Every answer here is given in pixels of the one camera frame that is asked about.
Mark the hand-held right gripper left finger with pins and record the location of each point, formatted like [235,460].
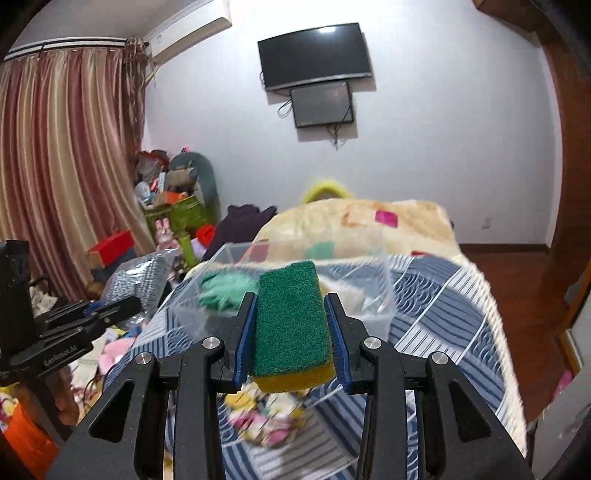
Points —
[246,332]

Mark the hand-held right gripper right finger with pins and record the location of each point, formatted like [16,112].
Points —
[336,332]

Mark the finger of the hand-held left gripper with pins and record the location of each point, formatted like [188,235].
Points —
[115,306]
[87,336]

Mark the green and yellow sponge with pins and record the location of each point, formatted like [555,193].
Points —
[292,323]

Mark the green scouring cloth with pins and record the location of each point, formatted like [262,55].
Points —
[225,290]

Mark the clear plastic box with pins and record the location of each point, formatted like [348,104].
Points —
[295,286]

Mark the grey knitted cloth in bag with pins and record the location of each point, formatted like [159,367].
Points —
[136,279]

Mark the red box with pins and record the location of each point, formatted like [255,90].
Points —
[111,246]

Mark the colourful printed cloth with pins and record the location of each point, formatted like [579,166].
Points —
[268,415]

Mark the pink rabbit toy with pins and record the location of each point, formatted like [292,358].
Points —
[165,235]

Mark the blue patterned bed sheet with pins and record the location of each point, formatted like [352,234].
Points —
[438,323]

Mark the dark purple garment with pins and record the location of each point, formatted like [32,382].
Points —
[240,224]

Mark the cream patchwork blanket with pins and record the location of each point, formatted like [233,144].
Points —
[360,226]

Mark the green storage box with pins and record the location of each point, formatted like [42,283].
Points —
[183,213]

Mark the orange container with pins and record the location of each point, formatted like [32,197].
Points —
[23,438]

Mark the yellow plush toy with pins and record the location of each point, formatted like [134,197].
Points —
[326,190]

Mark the striped pink curtain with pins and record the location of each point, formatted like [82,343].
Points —
[69,161]

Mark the white air conditioner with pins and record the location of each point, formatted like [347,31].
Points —
[184,32]

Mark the small black wall monitor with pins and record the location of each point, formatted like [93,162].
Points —
[322,105]

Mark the black wall television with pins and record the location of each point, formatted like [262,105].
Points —
[315,55]

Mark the wooden door frame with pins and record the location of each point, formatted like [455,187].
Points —
[554,152]

